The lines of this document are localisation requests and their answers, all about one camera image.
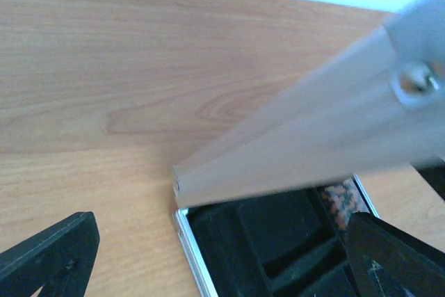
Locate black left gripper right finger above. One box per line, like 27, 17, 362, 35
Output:
346, 212, 444, 296

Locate aluminium poker case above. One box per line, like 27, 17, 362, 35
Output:
174, 0, 444, 296

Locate purple poker chip tube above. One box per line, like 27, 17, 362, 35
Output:
320, 178, 370, 234

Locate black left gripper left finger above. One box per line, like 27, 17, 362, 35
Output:
1, 211, 100, 296

